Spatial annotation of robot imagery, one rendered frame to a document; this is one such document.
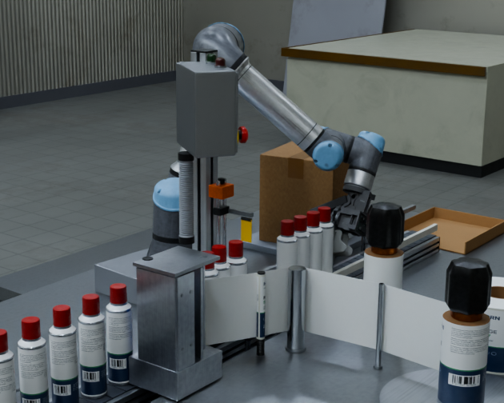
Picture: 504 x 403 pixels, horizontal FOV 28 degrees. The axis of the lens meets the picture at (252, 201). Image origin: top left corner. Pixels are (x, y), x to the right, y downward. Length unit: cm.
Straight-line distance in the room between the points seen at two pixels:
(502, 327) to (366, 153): 72
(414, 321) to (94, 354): 64
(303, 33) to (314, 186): 776
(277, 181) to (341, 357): 93
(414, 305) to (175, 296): 49
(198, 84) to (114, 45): 924
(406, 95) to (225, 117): 563
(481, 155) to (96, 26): 514
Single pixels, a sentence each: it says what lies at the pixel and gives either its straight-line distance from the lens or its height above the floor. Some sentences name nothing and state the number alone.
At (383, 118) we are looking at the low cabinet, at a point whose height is 35.
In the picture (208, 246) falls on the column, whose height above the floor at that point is 103.
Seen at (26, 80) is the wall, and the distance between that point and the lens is 1060.
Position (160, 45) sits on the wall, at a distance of 1194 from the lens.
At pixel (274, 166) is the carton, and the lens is 298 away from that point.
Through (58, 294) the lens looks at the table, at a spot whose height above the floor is 83.
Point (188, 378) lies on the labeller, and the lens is 200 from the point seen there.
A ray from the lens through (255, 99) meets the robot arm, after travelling 252.
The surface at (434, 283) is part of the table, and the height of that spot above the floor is 83.
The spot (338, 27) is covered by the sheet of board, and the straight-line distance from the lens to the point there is 1043.
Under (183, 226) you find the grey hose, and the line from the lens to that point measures 228.
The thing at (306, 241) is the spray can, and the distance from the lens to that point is 248.
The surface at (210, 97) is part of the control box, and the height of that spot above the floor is 142.
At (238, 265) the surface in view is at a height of 104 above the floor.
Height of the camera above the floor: 177
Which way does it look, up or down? 15 degrees down
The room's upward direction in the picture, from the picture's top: straight up
